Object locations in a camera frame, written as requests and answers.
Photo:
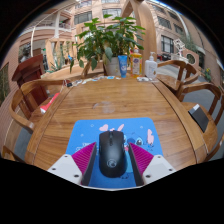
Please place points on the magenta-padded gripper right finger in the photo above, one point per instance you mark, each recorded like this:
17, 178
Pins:
156, 168

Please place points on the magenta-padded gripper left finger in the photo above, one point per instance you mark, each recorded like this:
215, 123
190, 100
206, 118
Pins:
65, 168

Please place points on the black computer mouse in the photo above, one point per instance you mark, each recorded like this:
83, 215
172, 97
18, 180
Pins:
112, 153

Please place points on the blue cartoon-print mouse pad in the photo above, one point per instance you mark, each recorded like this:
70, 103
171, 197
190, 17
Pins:
83, 133

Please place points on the wooden armchair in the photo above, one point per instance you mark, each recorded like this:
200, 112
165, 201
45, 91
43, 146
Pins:
10, 154
20, 113
171, 83
211, 133
87, 68

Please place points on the black notebook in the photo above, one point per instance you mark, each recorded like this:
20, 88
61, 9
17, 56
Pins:
199, 118

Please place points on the red and white package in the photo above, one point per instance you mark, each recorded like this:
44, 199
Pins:
49, 104

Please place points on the clear tray with white items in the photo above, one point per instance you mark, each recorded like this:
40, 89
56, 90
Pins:
143, 79

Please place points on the white pump dispenser bottle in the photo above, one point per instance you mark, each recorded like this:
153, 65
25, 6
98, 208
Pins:
151, 68

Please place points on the yellow dish soap bottle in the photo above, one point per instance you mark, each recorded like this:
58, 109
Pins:
136, 65

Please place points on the yellow flowering plant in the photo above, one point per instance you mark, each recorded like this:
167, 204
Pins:
207, 75

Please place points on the blue squeeze tube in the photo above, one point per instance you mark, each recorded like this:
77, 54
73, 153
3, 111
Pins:
122, 66

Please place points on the dark bust statue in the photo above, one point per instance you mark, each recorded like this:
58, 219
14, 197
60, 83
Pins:
25, 53

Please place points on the white abstract sculpture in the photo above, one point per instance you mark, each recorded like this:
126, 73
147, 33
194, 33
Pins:
179, 46

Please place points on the green potted plant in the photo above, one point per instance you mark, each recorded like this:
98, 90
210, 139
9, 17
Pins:
106, 40

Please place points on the dark red wooden pedestal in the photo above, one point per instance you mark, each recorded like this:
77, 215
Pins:
28, 71

